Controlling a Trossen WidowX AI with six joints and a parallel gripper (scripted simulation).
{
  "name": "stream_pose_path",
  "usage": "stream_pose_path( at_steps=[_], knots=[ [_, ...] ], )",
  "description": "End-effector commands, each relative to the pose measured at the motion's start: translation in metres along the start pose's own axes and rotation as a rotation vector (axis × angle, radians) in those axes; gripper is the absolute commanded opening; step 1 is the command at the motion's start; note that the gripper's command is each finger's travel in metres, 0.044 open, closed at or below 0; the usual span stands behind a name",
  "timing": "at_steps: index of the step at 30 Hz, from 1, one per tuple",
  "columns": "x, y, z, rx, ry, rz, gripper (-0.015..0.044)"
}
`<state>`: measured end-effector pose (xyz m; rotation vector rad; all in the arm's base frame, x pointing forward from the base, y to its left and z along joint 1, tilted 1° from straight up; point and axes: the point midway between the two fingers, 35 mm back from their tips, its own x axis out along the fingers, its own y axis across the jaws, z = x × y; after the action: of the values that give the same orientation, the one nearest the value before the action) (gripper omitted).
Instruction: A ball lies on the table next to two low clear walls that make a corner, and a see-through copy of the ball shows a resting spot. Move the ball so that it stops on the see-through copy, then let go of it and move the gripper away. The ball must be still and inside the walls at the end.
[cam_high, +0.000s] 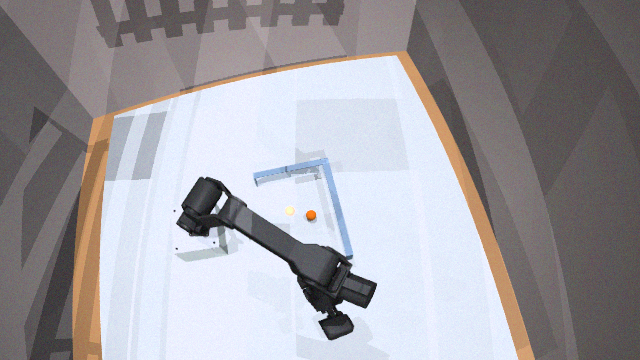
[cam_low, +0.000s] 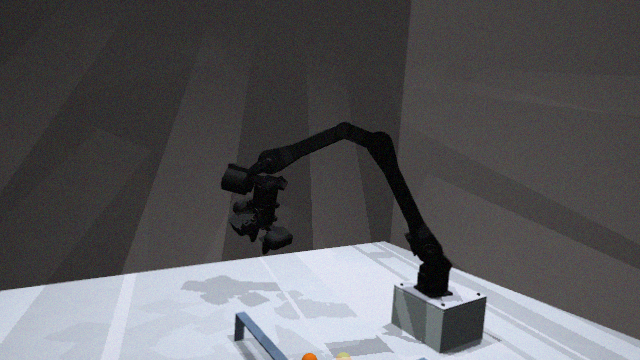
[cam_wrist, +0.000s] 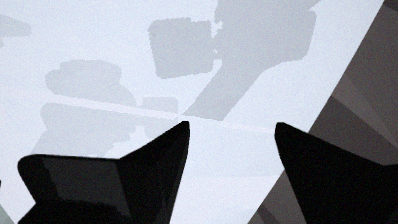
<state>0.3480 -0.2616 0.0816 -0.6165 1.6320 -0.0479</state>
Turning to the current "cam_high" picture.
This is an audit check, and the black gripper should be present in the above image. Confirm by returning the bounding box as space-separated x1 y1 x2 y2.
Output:
297 277 354 340

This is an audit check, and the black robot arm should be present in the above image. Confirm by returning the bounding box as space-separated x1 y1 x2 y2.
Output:
176 176 377 309

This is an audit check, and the light blue l-shaped low wall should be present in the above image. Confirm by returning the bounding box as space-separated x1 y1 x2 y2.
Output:
252 158 354 260

